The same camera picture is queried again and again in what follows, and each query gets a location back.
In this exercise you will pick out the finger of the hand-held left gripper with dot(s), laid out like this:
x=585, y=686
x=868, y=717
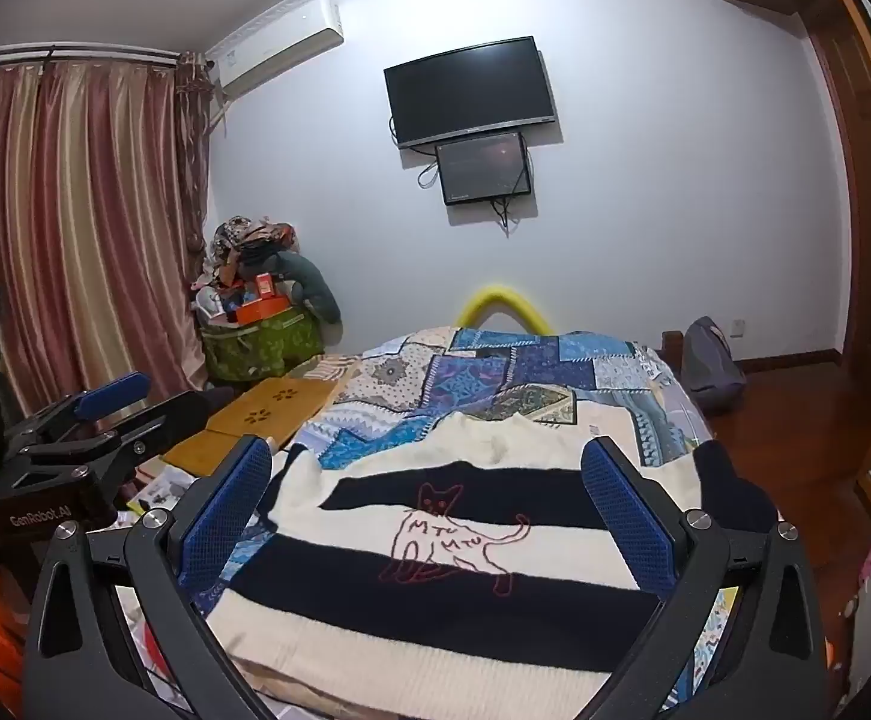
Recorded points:
x=116, y=390
x=157, y=427

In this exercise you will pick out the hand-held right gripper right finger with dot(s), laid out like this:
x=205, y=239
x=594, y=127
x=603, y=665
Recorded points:
x=623, y=510

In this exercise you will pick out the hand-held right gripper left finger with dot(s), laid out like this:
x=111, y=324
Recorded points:
x=229, y=502

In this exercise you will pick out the cream navy striped cat sweater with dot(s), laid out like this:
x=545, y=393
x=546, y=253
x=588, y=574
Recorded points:
x=435, y=540

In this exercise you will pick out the pile of mixed clothes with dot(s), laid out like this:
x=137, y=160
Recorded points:
x=251, y=244

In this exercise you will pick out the printed paper booklet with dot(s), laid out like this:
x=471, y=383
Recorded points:
x=159, y=493

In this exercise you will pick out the green patterned bag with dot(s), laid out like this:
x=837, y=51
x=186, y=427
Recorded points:
x=262, y=345

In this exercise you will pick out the orange box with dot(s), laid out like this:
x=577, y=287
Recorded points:
x=261, y=305

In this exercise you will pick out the grey backpack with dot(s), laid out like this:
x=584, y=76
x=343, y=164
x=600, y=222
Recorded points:
x=709, y=367

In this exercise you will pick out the pink striped curtain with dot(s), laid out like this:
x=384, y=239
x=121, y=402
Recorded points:
x=67, y=225

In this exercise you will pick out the blue patchwork blanket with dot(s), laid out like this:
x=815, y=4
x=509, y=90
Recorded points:
x=480, y=382

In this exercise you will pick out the yellow foam arch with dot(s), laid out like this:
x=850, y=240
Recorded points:
x=506, y=307

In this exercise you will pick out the curtain rod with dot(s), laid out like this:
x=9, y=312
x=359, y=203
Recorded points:
x=67, y=54

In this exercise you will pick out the white air conditioner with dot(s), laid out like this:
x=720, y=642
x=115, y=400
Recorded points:
x=285, y=45

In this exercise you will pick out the white wall socket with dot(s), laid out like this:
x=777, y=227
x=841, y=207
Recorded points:
x=739, y=328

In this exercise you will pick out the small black wall monitor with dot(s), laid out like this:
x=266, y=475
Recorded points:
x=484, y=169

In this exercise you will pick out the wooden door frame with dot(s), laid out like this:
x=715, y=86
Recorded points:
x=867, y=165

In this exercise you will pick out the black wall television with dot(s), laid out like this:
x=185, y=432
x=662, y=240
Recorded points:
x=471, y=88

